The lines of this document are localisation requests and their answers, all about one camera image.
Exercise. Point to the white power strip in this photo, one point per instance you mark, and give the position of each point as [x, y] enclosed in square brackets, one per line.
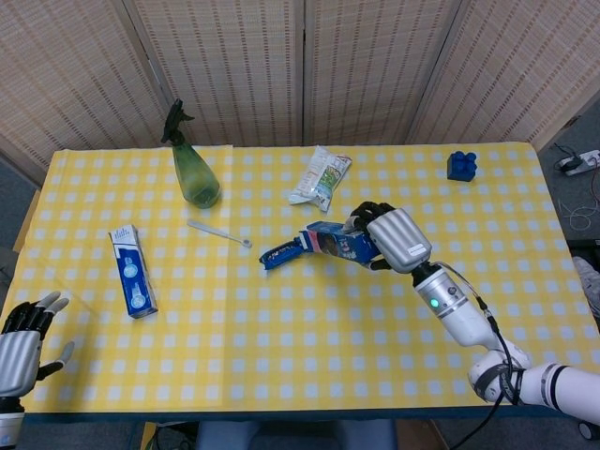
[586, 161]

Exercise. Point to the blue cardboard snack box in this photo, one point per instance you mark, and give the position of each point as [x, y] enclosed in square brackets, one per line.
[337, 244]

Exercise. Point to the yellow white checked tablecloth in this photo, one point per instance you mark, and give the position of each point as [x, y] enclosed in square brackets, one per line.
[281, 351]

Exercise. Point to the grey white fabric bundle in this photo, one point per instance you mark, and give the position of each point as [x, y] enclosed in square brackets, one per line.
[588, 286]

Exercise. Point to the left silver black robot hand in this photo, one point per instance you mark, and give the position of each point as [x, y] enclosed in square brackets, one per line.
[19, 361]

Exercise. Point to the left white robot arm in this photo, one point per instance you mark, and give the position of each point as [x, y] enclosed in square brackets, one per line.
[9, 426]

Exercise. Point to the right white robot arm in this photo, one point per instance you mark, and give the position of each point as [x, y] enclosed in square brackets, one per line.
[464, 319]

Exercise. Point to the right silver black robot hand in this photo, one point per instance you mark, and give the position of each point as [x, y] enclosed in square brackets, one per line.
[400, 239]

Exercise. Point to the blue snack wrapper packet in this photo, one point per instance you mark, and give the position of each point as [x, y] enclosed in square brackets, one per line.
[283, 253]

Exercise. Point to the woven folding screen panel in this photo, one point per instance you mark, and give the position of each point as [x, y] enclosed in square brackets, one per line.
[375, 70]
[225, 70]
[70, 70]
[515, 70]

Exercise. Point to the black caster wheel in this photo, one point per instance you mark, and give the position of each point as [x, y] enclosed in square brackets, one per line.
[591, 429]

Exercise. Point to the green spray bottle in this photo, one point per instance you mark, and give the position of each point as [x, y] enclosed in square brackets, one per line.
[194, 178]

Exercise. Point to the white snack packet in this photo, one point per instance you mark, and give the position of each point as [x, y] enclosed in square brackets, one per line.
[319, 183]

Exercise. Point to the blue building block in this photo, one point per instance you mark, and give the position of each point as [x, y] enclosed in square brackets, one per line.
[461, 166]

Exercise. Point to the white plastic spoon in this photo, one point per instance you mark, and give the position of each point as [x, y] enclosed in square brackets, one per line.
[215, 230]

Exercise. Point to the blue white toothpaste box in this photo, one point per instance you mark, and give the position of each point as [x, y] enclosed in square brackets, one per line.
[133, 276]

